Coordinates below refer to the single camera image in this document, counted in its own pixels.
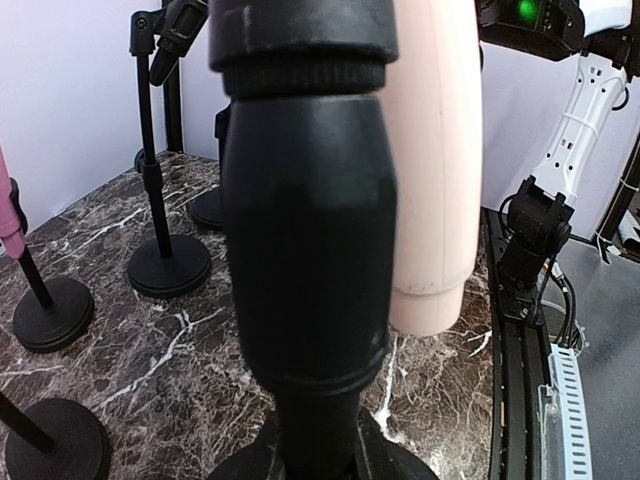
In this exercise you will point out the black front rail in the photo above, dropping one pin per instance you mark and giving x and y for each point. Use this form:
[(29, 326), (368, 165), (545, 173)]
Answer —
[(521, 348)]

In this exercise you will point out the black handheld microphone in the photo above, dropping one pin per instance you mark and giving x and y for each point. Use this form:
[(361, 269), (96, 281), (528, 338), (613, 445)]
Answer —
[(180, 23)]

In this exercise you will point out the black stand for left pink microphone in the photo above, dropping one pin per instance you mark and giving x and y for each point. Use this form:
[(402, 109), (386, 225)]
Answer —
[(55, 438)]

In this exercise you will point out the right pink microphone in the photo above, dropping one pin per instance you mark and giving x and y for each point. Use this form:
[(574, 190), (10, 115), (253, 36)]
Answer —
[(13, 219)]

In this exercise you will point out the black stand for right pink microphone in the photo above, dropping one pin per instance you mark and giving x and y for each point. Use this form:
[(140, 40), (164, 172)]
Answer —
[(53, 313)]

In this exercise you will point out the white slotted cable duct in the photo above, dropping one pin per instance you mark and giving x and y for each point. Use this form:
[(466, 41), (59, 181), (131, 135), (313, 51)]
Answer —
[(565, 443)]

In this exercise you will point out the large pale pink microphone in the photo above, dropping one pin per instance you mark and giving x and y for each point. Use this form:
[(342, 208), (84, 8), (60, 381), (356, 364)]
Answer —
[(432, 104)]

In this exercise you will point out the black stand for small pale microphone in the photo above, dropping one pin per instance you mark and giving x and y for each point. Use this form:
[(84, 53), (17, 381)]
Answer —
[(205, 210)]

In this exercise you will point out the black round-base mic stand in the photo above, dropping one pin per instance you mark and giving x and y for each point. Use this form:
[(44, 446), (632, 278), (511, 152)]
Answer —
[(309, 203)]

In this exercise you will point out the black stand for pink microphone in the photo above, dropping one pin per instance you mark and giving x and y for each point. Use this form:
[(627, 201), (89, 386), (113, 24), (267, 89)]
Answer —
[(55, 438), (53, 313)]

